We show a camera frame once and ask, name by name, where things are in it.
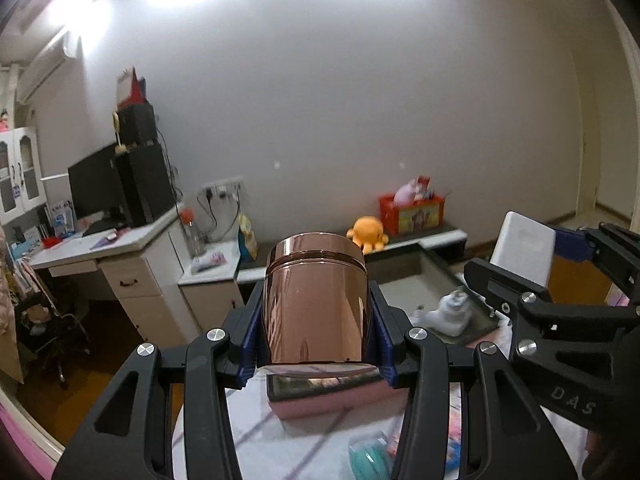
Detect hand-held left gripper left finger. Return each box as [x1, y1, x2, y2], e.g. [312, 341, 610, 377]
[52, 280, 266, 480]

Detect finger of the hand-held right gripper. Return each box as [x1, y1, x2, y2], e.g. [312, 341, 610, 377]
[554, 221, 640, 312]
[464, 257, 617, 362]

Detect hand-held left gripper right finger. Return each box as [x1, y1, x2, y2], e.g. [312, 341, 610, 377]
[367, 282, 581, 480]

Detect white plastic case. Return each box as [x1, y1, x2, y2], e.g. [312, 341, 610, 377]
[489, 211, 557, 297]

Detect white animal toy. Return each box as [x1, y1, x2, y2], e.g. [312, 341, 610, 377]
[424, 286, 475, 337]

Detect pink cardboard box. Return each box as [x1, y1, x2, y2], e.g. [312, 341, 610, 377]
[267, 239, 501, 421]

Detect rose gold metal jar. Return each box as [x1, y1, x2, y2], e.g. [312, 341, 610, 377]
[264, 232, 381, 378]

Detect teal round case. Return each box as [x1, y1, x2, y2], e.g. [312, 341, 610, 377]
[348, 432, 396, 480]

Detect pink toy block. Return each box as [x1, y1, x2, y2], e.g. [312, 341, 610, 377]
[445, 425, 465, 477]

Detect white nightstand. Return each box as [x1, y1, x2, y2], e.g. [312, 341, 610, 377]
[179, 240, 249, 332]

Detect cream door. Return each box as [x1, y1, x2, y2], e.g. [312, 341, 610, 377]
[574, 55, 640, 222]

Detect striped white quilt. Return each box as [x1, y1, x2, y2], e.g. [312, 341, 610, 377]
[172, 340, 601, 480]

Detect flat printed packet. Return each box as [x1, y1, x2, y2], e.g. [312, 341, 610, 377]
[192, 251, 226, 274]

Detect red toy crate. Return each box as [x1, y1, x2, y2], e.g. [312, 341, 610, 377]
[378, 192, 447, 236]

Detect yellow snack bag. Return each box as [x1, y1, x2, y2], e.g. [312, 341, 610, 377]
[237, 214, 259, 261]

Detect orange plush toy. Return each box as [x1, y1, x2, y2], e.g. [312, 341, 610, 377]
[346, 216, 390, 254]

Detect white desk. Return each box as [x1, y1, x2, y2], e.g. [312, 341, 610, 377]
[29, 205, 201, 346]

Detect pink plush toy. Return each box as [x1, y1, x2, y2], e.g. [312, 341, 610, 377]
[393, 178, 419, 206]

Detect water bottle with orange cap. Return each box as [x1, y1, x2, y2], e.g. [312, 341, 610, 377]
[181, 209, 206, 257]

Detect purple mouse pad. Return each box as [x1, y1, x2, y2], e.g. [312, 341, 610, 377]
[90, 227, 134, 251]

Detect black keyboard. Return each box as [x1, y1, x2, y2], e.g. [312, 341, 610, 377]
[82, 220, 119, 237]

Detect black office chair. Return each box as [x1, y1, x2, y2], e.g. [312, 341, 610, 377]
[15, 290, 92, 392]

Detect black computer tower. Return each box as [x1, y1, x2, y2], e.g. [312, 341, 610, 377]
[115, 141, 177, 228]

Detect blue and white box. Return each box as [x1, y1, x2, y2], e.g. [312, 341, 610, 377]
[50, 200, 76, 236]

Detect black computer monitor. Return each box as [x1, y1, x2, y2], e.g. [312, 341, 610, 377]
[67, 142, 126, 224]

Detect pink padded coat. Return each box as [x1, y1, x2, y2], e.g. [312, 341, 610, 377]
[0, 225, 26, 386]

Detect black speaker box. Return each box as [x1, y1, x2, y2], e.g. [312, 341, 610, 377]
[116, 101, 157, 146]

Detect white glass door cabinet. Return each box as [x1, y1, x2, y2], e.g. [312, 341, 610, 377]
[0, 125, 43, 226]

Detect red and white calendar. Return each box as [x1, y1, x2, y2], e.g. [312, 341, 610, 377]
[116, 66, 148, 109]

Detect white air conditioner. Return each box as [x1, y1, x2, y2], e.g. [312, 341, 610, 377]
[15, 32, 83, 103]

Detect black power cables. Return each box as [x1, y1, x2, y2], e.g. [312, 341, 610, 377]
[195, 187, 242, 242]

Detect white wall socket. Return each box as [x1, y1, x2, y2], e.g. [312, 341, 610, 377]
[202, 176, 245, 200]

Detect small cream ring stand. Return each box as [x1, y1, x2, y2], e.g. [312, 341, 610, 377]
[111, 110, 127, 154]

